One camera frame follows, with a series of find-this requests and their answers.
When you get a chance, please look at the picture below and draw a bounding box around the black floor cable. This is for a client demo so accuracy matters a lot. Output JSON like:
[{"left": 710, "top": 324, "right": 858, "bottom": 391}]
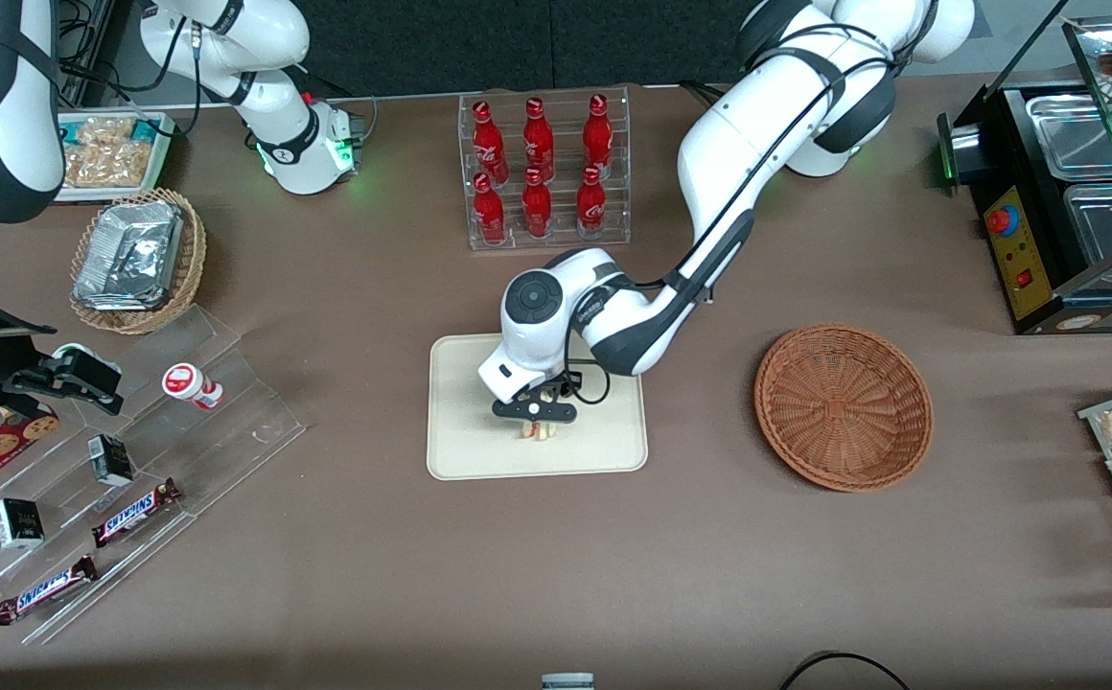
[{"left": 777, "top": 651, "right": 912, "bottom": 690}]

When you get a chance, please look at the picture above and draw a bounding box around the silver foil container stack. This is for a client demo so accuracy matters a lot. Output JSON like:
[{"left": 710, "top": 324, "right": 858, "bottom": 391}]
[{"left": 73, "top": 199, "right": 184, "bottom": 313}]

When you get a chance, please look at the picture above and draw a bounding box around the snickers chocolate bar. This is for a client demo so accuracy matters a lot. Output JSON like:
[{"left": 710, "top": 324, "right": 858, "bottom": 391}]
[
  {"left": 92, "top": 477, "right": 182, "bottom": 548},
  {"left": 0, "top": 555, "right": 98, "bottom": 627}
]

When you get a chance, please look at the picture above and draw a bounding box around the black right base cable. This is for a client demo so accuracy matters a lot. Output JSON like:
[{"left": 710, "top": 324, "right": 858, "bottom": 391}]
[{"left": 299, "top": 65, "right": 381, "bottom": 147}]

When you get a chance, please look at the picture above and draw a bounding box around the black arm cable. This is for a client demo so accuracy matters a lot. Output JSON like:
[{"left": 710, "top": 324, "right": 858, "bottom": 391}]
[
  {"left": 561, "top": 24, "right": 902, "bottom": 406},
  {"left": 56, "top": 0, "right": 204, "bottom": 137}
]

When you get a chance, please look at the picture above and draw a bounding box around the cream rectangular plastic tray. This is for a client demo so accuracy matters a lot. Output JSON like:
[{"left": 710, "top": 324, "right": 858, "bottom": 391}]
[{"left": 427, "top": 332, "right": 649, "bottom": 481}]

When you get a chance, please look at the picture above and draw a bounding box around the clear acrylic bottle rack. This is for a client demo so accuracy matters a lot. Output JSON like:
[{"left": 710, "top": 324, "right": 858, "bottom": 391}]
[{"left": 457, "top": 85, "right": 633, "bottom": 253}]

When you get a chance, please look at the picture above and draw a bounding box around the small black carton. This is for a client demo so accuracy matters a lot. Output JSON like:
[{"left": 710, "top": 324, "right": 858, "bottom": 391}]
[
  {"left": 87, "top": 434, "right": 134, "bottom": 488},
  {"left": 0, "top": 497, "right": 45, "bottom": 550}
]

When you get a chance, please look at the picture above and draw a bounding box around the clear acrylic stepped display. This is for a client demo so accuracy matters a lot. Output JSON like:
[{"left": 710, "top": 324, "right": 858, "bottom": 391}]
[{"left": 0, "top": 304, "right": 307, "bottom": 646}]

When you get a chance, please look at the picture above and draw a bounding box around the black food warmer machine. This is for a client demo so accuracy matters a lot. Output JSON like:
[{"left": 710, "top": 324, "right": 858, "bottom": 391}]
[{"left": 938, "top": 0, "right": 1112, "bottom": 335}]

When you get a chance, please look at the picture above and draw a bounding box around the red cola bottle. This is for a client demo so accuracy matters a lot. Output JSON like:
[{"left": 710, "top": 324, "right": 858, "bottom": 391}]
[
  {"left": 472, "top": 100, "right": 511, "bottom": 185},
  {"left": 582, "top": 93, "right": 615, "bottom": 179},
  {"left": 575, "top": 165, "right": 609, "bottom": 240},
  {"left": 473, "top": 172, "right": 508, "bottom": 246},
  {"left": 521, "top": 169, "right": 554, "bottom": 240},
  {"left": 522, "top": 97, "right": 557, "bottom": 183}
]

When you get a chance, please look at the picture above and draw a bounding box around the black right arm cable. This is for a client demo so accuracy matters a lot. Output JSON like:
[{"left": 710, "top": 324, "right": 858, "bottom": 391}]
[{"left": 56, "top": 0, "right": 204, "bottom": 137}]

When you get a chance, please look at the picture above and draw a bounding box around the red white small bottle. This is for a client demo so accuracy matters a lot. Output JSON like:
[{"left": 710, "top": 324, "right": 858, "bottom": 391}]
[{"left": 162, "top": 362, "right": 224, "bottom": 411}]

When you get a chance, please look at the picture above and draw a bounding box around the light wicker basket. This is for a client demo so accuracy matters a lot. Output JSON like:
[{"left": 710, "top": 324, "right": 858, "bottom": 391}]
[{"left": 69, "top": 187, "right": 208, "bottom": 335}]

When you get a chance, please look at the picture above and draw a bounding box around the white snack tray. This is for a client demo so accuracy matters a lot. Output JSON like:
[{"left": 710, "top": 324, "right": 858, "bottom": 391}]
[{"left": 54, "top": 109, "right": 176, "bottom": 204}]

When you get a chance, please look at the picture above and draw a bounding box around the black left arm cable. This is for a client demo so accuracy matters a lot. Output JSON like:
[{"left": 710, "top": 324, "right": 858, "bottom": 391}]
[{"left": 561, "top": 24, "right": 902, "bottom": 406}]

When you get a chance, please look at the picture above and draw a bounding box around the round brown wicker basket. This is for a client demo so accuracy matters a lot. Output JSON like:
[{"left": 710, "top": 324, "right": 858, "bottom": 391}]
[{"left": 753, "top": 324, "right": 935, "bottom": 494}]

